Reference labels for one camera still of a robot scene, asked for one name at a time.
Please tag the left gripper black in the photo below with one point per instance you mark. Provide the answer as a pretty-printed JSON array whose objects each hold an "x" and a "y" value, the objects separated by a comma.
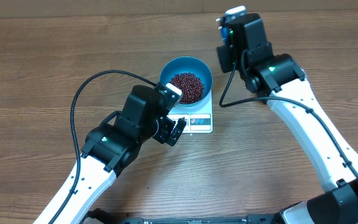
[{"x": 164, "y": 135}]

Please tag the blue plastic measuring scoop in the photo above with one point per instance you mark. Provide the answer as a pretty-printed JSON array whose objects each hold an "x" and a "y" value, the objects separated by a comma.
[{"x": 224, "y": 34}]

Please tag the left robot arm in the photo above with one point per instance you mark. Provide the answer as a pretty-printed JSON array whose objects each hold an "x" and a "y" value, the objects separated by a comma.
[{"x": 112, "y": 146}]

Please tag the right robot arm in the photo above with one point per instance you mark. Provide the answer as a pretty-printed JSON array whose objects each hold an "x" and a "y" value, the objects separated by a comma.
[{"x": 279, "y": 82}]

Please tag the white digital kitchen scale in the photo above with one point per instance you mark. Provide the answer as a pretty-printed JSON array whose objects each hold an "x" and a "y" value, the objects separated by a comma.
[{"x": 198, "y": 116}]

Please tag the red beans in bowl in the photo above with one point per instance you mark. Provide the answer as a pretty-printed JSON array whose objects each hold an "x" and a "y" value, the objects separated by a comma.
[{"x": 191, "y": 86}]

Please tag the teal round bowl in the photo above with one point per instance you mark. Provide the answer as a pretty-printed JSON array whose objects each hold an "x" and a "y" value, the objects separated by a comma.
[{"x": 188, "y": 65}]

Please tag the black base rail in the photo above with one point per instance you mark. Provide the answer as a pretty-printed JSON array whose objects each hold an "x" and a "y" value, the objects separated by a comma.
[{"x": 99, "y": 216}]

